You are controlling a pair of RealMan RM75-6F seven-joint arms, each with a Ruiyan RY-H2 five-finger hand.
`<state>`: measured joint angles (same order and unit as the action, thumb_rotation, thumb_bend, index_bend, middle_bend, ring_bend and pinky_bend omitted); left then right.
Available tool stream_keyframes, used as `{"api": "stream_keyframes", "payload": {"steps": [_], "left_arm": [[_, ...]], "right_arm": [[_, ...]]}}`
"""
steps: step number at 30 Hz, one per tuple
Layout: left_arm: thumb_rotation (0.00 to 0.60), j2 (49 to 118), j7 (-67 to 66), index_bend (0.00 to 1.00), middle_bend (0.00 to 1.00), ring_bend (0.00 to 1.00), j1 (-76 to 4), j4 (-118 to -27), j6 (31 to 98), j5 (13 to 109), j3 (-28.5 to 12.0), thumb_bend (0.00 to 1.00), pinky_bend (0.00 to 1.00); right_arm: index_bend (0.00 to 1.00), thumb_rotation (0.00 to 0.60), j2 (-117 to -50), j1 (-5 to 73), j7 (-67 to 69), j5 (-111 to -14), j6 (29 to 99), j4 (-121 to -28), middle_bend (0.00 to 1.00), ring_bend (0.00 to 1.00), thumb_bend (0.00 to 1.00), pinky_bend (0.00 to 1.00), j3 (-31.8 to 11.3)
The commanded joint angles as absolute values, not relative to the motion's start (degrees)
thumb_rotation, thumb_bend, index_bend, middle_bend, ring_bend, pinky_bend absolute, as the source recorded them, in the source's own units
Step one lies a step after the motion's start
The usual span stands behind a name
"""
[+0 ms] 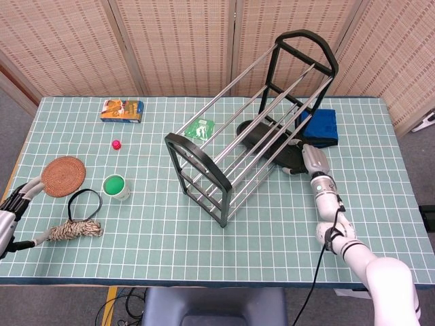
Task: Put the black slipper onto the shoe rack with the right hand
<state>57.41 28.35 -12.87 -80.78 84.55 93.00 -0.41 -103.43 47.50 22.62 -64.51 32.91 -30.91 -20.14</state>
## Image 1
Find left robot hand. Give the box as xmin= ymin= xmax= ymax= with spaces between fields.
xmin=0 ymin=177 xmax=54 ymax=261

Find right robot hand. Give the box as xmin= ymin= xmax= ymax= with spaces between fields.
xmin=280 ymin=137 xmax=331 ymax=177

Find black slipper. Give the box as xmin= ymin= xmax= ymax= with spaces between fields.
xmin=236 ymin=120 xmax=309 ymax=175

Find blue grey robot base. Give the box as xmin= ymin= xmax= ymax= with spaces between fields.
xmin=141 ymin=287 xmax=289 ymax=326

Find blue folded cloth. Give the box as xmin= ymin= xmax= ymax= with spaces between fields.
xmin=298 ymin=108 xmax=340 ymax=149

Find round woven brown coaster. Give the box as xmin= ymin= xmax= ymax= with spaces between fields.
xmin=40 ymin=156 xmax=87 ymax=198

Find white stand foot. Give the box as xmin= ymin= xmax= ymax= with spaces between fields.
xmin=411 ymin=110 xmax=435 ymax=133

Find white flower print paper cup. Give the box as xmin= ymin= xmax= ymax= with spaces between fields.
xmin=102 ymin=173 xmax=131 ymax=202

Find green flat packet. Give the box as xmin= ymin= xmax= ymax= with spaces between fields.
xmin=183 ymin=117 xmax=215 ymax=141

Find black floor object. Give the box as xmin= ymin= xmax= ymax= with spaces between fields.
xmin=418 ymin=205 xmax=435 ymax=235

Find white paper sheet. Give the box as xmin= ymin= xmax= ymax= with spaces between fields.
xmin=334 ymin=287 xmax=371 ymax=300

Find orange and blue box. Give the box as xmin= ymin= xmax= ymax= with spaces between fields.
xmin=100 ymin=98 xmax=144 ymax=124

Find teal grid tablecloth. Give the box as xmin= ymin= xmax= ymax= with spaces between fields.
xmin=0 ymin=96 xmax=428 ymax=286

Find bamboo folding screen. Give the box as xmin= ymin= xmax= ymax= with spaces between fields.
xmin=0 ymin=0 xmax=435 ymax=137

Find coiled speckled rope bundle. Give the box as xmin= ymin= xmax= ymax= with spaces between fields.
xmin=49 ymin=219 xmax=104 ymax=242

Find black band ring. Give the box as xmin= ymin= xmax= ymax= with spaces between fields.
xmin=67 ymin=189 xmax=104 ymax=221

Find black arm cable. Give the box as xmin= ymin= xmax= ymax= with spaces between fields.
xmin=298 ymin=194 xmax=347 ymax=326

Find metal shoe rack black frame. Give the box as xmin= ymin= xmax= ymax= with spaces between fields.
xmin=164 ymin=29 xmax=339 ymax=228

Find black floor cables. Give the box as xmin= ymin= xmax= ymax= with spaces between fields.
xmin=94 ymin=287 xmax=147 ymax=326

